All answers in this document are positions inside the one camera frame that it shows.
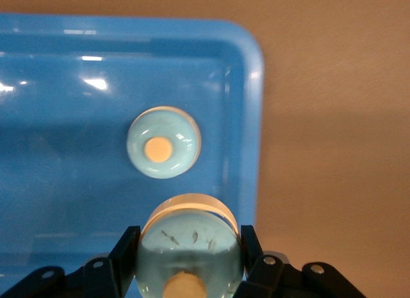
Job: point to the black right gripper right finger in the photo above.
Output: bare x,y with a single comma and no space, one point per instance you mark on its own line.
275,278

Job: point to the blue plastic tray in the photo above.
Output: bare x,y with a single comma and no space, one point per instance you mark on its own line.
64,118

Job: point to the light blue dome bell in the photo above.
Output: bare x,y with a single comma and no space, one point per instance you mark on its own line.
189,240
163,131

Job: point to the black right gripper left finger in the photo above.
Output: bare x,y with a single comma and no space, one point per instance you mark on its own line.
96,278

